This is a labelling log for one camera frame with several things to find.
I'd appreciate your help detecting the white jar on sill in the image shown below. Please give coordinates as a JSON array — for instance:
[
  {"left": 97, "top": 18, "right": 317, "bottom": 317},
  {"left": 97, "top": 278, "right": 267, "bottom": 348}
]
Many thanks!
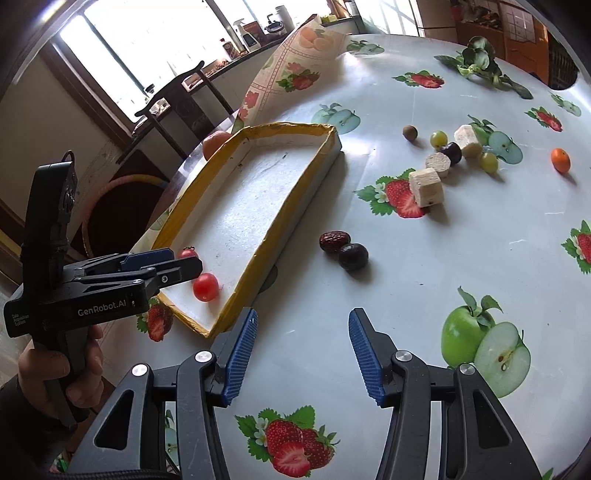
[{"left": 276, "top": 5, "right": 294, "bottom": 32}]

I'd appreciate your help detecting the dark wooden chair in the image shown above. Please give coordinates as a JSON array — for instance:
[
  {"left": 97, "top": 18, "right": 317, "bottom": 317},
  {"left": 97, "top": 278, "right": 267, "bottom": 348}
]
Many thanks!
[{"left": 116, "top": 60, "right": 235, "bottom": 165}]

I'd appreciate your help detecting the white yellow-rimmed tray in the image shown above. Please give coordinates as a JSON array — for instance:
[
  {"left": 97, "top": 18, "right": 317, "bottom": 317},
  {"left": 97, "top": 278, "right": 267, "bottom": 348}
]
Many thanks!
[{"left": 152, "top": 122, "right": 342, "bottom": 338}]

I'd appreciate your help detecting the round banana slice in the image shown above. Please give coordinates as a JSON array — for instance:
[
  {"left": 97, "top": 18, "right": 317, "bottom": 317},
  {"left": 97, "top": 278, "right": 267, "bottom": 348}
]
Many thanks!
[{"left": 425, "top": 152, "right": 451, "bottom": 178}]

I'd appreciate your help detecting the peach behind tray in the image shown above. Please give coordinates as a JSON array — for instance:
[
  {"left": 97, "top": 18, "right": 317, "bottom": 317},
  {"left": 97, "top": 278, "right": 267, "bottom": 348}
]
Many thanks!
[{"left": 202, "top": 131, "right": 231, "bottom": 161}]

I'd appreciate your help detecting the white banana chunk cube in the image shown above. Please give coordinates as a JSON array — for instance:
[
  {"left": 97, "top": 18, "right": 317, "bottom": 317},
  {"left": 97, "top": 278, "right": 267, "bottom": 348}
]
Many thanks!
[{"left": 409, "top": 168, "right": 445, "bottom": 208}]

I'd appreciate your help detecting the wicker basket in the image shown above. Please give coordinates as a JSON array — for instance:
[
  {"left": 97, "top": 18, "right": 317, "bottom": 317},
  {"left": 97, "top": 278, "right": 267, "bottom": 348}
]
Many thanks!
[{"left": 81, "top": 174, "right": 168, "bottom": 257}]

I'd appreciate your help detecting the red jujube date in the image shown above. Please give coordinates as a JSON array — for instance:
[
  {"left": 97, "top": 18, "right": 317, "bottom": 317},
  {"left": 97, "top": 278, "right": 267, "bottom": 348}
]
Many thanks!
[{"left": 318, "top": 230, "right": 352, "bottom": 254}]

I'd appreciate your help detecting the small orange tangerine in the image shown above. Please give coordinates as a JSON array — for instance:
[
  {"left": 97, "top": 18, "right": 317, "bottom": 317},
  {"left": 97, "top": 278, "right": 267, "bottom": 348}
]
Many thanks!
[{"left": 550, "top": 148, "right": 571, "bottom": 175}]

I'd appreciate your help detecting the wooden cabinet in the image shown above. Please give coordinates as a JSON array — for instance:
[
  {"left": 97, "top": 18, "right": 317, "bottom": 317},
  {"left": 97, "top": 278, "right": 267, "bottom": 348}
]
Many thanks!
[{"left": 451, "top": 1, "right": 550, "bottom": 84}]

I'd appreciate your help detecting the green grape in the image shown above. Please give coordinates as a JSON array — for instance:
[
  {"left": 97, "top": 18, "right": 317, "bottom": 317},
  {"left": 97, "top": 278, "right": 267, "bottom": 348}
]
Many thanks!
[
  {"left": 479, "top": 152, "right": 499, "bottom": 175},
  {"left": 430, "top": 130, "right": 448, "bottom": 150}
]

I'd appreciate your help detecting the green leafy vegetable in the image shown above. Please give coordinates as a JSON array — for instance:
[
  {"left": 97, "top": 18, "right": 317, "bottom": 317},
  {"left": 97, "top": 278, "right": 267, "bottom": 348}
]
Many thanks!
[{"left": 435, "top": 36, "right": 534, "bottom": 100}]

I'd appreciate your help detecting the round cherry tomato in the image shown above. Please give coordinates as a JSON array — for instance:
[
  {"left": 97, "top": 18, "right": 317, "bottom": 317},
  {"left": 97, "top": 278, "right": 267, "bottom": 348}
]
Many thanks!
[{"left": 192, "top": 273, "right": 219, "bottom": 302}]

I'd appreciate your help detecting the white spray bottle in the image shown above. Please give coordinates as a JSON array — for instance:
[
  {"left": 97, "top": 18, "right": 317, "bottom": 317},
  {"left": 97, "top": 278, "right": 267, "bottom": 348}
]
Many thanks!
[{"left": 233, "top": 19, "right": 250, "bottom": 51}]

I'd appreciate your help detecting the cherry tomato with stem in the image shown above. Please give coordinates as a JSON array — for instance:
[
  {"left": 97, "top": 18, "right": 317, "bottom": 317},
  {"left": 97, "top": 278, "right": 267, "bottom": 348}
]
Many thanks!
[{"left": 178, "top": 246, "right": 198, "bottom": 259}]

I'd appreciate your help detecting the fruit-print tablecloth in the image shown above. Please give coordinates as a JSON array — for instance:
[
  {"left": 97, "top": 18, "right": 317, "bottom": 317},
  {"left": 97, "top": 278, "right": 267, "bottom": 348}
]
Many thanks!
[{"left": 108, "top": 13, "right": 591, "bottom": 480}]

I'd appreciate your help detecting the person's left hand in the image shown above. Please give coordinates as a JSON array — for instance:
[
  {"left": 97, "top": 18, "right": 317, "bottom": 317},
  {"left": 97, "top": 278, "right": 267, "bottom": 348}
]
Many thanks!
[{"left": 18, "top": 325, "right": 104, "bottom": 418}]

